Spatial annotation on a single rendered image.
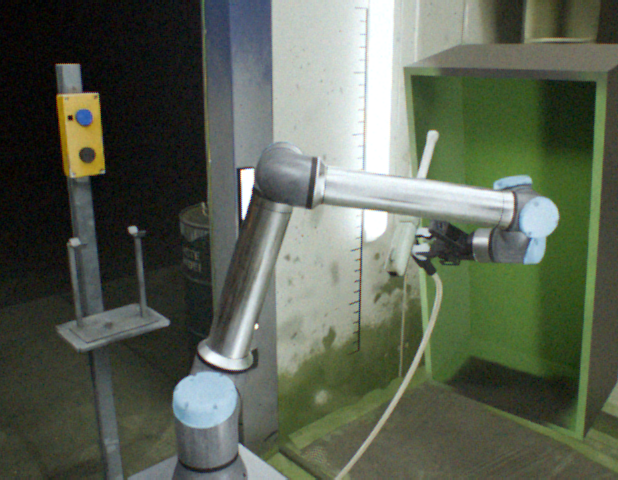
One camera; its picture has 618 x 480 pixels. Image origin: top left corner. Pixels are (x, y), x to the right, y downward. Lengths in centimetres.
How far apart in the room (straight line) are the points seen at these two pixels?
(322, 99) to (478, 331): 114
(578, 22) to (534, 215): 181
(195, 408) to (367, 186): 63
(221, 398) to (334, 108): 138
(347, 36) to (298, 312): 112
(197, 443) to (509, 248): 88
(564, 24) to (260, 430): 223
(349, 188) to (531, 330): 139
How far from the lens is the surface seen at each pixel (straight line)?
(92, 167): 212
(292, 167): 133
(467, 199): 138
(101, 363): 239
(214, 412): 148
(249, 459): 174
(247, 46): 222
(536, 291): 246
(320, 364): 278
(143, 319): 220
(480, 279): 255
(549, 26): 312
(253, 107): 224
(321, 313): 268
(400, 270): 165
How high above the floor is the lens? 168
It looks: 17 degrees down
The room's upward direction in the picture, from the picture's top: straight up
